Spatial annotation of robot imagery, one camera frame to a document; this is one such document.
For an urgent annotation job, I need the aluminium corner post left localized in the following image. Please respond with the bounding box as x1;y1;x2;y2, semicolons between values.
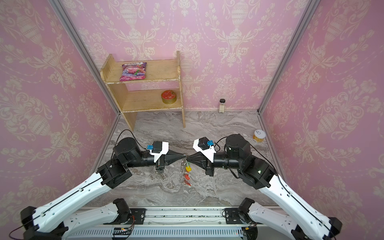
47;0;121;115

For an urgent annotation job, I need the red gold round tin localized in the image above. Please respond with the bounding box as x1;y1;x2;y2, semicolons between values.
161;90;177;105

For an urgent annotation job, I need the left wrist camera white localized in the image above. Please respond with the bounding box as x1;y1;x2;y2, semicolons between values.
147;141;169;163

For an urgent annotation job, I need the aluminium corner post right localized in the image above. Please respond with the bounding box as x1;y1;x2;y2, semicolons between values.
258;0;321;116

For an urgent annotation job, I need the aluminium corner post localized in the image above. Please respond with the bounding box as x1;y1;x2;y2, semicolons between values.
258;0;321;116
47;0;121;115

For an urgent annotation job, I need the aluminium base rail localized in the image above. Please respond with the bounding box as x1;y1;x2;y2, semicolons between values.
130;206;246;227

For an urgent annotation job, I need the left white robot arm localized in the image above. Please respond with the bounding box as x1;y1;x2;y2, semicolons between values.
20;136;186;240

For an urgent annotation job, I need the wooden two-tier shelf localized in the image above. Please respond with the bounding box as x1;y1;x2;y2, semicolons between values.
100;51;186;131

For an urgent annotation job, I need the pink snack bag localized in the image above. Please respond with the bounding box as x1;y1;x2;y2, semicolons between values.
120;62;147;82

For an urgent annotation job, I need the spice jar black lid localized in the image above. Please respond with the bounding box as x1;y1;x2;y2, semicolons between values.
219;99;226;113

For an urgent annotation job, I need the orange fruit can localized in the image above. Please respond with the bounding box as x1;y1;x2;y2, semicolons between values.
253;130;267;143

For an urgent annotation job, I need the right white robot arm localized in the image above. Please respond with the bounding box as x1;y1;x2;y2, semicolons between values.
187;134;343;240

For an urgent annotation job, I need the white perforated cable tray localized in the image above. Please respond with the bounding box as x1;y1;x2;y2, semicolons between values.
68;226;243;240

